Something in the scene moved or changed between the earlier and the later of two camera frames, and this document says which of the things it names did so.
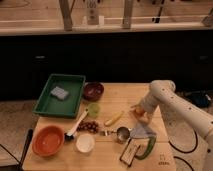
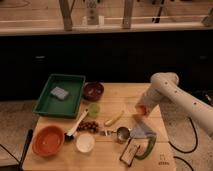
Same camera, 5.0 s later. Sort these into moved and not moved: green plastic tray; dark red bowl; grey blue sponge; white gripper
Moved: white gripper
Not moved: grey blue sponge; green plastic tray; dark red bowl
